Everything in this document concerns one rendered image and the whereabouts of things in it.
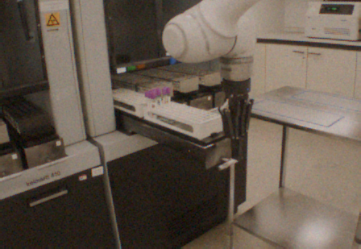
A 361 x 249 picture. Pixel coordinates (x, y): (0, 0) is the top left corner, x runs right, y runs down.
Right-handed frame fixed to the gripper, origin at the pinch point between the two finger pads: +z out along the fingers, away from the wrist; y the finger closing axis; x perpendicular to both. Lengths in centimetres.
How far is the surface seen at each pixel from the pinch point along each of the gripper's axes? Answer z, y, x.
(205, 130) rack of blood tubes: -4.0, 3.1, -9.5
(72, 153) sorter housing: 7, 31, -48
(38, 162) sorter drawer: 5, 43, -46
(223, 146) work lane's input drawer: 1.5, -1.0, -6.1
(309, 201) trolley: 52, -63, -5
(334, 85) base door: 33, -229, -69
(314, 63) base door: 14, -229, -91
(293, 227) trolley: 52, -40, 0
